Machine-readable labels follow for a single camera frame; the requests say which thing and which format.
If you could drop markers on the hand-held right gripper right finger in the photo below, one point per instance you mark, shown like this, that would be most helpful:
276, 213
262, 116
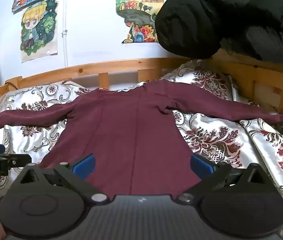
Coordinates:
201, 166

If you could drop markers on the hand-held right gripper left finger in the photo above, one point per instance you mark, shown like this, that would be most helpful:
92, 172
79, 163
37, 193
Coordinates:
84, 166

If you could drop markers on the maroon long-sleeve shirt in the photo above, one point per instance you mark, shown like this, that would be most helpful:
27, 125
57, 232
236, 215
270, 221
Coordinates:
131, 130

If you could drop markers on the floral satin blanket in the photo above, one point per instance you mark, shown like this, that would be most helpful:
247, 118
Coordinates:
219, 140

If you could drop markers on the black quilted jacket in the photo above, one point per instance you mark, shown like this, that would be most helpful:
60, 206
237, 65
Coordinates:
206, 17

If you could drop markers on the wooden bed frame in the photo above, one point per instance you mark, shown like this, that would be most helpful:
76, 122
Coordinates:
81, 70

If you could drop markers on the blond cartoon character wall poster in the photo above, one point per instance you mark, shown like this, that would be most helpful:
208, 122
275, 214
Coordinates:
37, 27

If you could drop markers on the white wall pipe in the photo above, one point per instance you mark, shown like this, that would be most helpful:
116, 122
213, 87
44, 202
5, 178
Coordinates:
65, 30

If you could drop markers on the landscape cartoon wall poster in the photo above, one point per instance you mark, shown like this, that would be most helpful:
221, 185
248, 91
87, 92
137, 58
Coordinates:
139, 10

